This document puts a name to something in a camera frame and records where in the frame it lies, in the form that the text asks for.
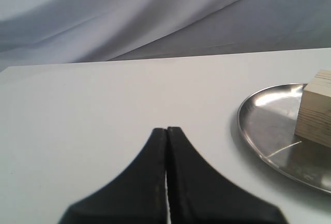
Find round stainless steel plate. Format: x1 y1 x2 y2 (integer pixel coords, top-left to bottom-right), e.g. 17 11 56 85
236 83 330 194

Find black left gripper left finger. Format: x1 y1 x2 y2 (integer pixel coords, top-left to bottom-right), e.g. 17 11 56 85
60 128 168 223

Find light wooden cube block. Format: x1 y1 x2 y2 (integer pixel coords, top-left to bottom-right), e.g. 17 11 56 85
295 69 330 147

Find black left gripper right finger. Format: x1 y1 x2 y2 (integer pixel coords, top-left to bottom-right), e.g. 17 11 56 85
167 127 287 223

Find grey fabric backdrop curtain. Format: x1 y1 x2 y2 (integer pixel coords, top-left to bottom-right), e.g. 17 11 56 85
1 0 330 69

